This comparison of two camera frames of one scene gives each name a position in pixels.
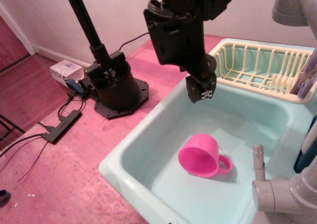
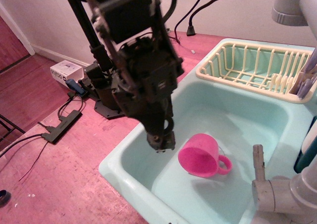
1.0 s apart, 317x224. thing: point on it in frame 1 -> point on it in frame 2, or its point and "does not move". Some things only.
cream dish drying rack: [273, 71] does not move
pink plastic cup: [199, 155] does not move
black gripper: [178, 39] -> [149, 78]
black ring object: [5, 196] does not move
